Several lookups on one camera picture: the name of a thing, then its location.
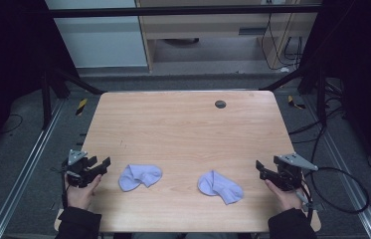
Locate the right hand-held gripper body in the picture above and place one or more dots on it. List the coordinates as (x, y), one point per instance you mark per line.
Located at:
(289, 176)

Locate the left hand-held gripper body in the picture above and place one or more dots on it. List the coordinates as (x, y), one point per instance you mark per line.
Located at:
(77, 172)

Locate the lilac ankle sock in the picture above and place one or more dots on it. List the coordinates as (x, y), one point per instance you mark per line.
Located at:
(138, 177)
(221, 188)

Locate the person's right hand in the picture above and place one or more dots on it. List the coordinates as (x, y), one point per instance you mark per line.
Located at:
(285, 199)

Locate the person's left hand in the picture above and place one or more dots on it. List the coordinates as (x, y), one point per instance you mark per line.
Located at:
(81, 196)

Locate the yellow black striped tape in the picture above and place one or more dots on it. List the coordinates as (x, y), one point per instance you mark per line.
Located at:
(293, 102)
(81, 107)

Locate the round grey table grommet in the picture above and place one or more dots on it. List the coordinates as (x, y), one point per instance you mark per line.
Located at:
(220, 104)

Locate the black metal stand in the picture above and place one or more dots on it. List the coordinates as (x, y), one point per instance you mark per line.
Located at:
(46, 99)
(320, 96)

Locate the white cabinet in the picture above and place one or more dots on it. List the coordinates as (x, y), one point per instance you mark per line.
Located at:
(103, 43)

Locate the dark curtain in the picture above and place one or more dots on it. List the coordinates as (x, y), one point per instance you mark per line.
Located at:
(362, 66)
(7, 66)

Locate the light wooden desk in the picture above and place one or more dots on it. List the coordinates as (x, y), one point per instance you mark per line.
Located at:
(206, 26)

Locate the grey table bracket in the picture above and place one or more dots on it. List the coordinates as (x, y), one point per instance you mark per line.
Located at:
(54, 206)
(317, 207)

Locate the aluminium floor rail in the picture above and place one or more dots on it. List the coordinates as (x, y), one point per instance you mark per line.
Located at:
(30, 162)
(348, 186)

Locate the black horizontal frame bar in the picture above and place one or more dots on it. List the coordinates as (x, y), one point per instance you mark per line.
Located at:
(179, 11)

